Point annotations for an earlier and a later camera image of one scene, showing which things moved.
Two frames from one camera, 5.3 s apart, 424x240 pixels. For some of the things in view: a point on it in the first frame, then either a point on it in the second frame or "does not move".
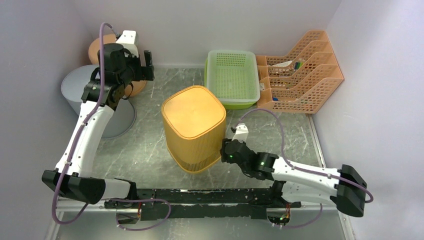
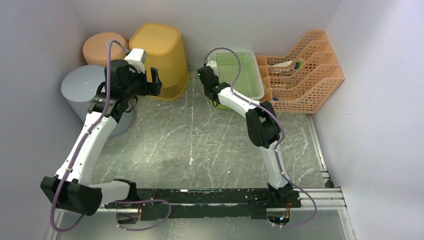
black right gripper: (225, 157) → (204, 88)
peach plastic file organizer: (304, 80) does not move
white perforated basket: (233, 75) does not move
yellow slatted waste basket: (194, 120) → (165, 52)
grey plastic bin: (123, 118) does not move
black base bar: (202, 204) does not move
